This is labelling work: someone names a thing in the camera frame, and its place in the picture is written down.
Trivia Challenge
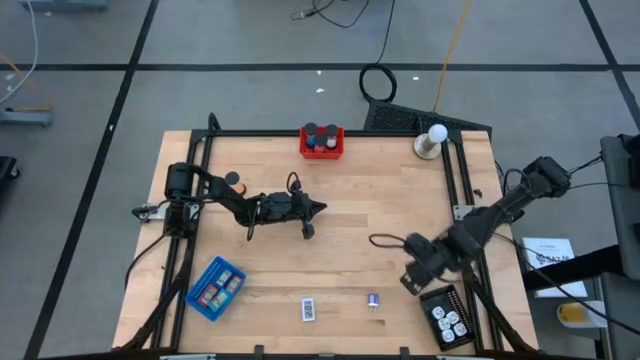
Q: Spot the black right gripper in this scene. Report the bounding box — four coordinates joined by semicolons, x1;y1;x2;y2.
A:
399;233;454;297

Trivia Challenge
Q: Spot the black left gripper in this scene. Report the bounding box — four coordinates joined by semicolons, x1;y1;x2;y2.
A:
248;192;328;240

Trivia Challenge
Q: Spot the black plastic tray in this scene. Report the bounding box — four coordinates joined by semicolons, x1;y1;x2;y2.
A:
418;283;476;351

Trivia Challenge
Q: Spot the red plastic basket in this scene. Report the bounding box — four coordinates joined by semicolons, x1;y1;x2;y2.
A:
298;124;346;161

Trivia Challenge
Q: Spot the orange sand hourglass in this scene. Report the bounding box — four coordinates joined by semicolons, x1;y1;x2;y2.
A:
224;170;248;196

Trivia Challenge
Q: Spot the white label card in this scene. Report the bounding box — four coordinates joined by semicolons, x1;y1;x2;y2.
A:
300;296;318;323

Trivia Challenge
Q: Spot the blue plastic basket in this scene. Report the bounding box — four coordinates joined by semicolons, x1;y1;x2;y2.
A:
184;255;248;322

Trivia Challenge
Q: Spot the black perforated panel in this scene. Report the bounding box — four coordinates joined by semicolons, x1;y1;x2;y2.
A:
363;98;494;135

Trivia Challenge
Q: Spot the white booklet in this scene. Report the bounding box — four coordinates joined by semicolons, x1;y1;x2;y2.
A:
519;237;590;300

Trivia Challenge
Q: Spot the brass lamp with white bulb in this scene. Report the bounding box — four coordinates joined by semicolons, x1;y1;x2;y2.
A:
412;123;450;161

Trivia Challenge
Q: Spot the black bar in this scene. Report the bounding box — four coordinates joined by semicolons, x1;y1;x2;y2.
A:
522;244;626;292

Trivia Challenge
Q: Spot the white roll with yellow label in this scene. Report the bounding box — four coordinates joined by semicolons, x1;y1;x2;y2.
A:
556;301;609;330

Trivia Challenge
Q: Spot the grey cart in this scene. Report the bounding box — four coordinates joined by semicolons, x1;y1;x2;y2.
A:
597;133;640;360

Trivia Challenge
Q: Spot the grey equipment base foot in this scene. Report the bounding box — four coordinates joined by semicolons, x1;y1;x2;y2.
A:
0;107;54;129

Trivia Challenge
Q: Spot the black caster wheel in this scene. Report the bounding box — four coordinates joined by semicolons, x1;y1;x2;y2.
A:
0;155;21;187

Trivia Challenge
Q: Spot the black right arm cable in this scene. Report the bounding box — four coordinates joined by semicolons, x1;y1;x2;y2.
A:
368;232;409;250

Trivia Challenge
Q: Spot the black aluminium table frame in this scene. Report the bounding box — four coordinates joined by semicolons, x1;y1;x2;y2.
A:
122;112;539;354

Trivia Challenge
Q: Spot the coiled black floor cable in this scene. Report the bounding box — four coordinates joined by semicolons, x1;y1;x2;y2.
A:
357;0;400;104

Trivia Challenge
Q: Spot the black left base cable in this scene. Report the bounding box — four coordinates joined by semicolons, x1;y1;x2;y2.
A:
123;232;171;294

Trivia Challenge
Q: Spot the black floor cable with plug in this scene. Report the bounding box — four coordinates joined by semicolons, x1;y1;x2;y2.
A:
290;0;374;30

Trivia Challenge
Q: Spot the long black power cable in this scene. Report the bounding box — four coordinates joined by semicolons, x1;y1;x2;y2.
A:
487;229;640;336

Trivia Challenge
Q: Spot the yellow cable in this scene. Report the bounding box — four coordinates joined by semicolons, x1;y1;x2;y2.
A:
432;0;474;114

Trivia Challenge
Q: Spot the white floor cable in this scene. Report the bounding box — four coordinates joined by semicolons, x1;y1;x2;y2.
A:
0;0;40;106

